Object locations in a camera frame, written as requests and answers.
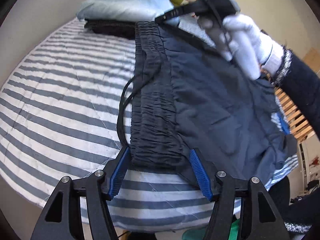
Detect person's black trouser leg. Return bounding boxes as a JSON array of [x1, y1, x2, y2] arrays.
[[269, 177, 320, 233]]

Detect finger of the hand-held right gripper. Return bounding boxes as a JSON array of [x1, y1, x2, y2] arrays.
[[155, 1, 208, 23]]

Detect person's right forearm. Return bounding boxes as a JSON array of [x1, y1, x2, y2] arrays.
[[271, 49, 320, 140]]

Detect folded black garment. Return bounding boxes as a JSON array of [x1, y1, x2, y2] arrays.
[[84, 19, 137, 39]]

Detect green slipper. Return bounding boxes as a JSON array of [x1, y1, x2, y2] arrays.
[[182, 220, 240, 240]]

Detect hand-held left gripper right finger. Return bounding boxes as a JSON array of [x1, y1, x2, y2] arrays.
[[189, 149, 292, 240]]

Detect wooden door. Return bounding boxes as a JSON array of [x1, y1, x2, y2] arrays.
[[304, 47, 320, 68]]

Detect folded light blue garment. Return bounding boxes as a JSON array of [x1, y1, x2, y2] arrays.
[[76, 0, 180, 27]]

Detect blue striped underwear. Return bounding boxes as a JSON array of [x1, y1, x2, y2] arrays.
[[271, 112, 290, 135]]

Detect wooden slatted headboard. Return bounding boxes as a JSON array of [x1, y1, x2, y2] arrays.
[[260, 67, 313, 140]]

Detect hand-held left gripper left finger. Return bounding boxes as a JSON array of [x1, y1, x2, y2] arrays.
[[30, 146, 130, 240]]

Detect dark navy shorts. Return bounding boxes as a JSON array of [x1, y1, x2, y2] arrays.
[[117, 21, 290, 188]]

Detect striped bed quilt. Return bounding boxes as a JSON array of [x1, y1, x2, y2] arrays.
[[0, 15, 299, 232]]

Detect person's right hand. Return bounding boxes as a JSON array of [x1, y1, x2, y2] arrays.
[[222, 14, 284, 80]]

